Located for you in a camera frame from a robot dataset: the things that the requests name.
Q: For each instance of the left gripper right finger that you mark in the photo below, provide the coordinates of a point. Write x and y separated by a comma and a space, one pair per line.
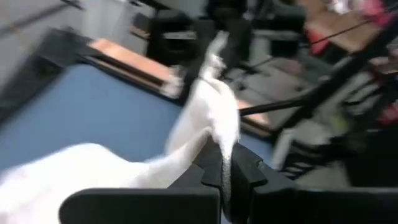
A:
280, 205

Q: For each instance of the white checked towel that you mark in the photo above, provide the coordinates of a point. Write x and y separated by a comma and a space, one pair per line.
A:
211, 102

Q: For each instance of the black table frame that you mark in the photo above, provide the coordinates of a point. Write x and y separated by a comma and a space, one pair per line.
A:
46, 53

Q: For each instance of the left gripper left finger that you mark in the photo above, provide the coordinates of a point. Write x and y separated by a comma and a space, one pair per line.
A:
186, 205

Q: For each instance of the light wooden side board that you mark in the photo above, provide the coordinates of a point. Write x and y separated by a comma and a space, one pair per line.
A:
130, 59

